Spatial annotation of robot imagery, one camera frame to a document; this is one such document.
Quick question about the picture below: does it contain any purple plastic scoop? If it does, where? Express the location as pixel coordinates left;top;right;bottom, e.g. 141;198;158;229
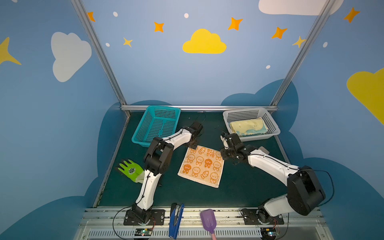
200;209;217;240

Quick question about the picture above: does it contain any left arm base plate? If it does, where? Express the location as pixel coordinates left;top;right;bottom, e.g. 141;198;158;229
123;209;166;226

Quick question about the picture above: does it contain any orange cream patterned towel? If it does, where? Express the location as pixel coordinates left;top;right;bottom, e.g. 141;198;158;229
178;146;224;189

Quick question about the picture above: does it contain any green circuit board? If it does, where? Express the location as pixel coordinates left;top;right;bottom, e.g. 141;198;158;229
260;228;277;240
134;229;153;237

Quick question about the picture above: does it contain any plain mint green towel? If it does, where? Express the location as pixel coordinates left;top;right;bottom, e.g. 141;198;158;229
230;118;268;137

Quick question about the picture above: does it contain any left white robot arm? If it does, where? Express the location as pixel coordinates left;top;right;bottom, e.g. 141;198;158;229
132;121;203;223

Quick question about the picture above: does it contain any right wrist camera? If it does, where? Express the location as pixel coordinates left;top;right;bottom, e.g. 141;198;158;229
220;135;229;149

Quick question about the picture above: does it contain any right green circuit board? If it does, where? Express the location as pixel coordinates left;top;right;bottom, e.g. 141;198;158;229
260;228;277;240

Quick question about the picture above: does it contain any blue stapler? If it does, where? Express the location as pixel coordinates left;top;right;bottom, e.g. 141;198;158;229
169;203;185;240

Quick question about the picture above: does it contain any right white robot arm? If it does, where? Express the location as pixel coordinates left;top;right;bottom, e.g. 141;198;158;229
221;133;326;223

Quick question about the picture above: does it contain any left green circuit board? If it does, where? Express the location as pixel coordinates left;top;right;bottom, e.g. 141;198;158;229
134;229;153;237

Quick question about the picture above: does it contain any grey sponge block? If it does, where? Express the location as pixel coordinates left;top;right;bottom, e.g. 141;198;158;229
259;147;270;155

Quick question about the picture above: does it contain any teal plastic basket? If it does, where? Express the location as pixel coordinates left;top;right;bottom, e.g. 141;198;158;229
132;106;181;148

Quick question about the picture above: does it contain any grey plastic basket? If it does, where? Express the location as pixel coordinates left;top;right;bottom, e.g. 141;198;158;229
223;108;281;142

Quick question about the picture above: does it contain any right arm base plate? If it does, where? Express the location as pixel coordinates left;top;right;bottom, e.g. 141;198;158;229
240;208;285;225

